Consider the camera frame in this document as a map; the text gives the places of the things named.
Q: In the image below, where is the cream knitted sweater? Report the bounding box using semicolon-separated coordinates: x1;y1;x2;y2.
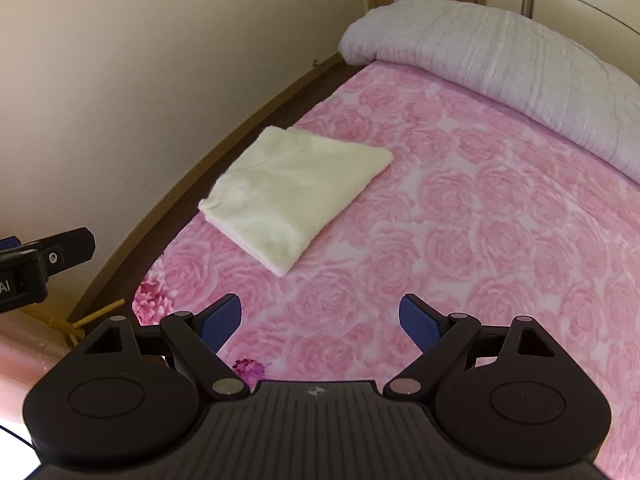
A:
198;126;393;278

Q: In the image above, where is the wooden bed frame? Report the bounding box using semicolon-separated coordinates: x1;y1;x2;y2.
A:
68;54;359;321

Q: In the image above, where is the pink rose pattern blanket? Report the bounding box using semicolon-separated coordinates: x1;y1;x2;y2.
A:
132;63;639;479

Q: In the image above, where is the grey white ribbed duvet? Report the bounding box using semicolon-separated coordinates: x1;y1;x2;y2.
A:
338;0;639;180

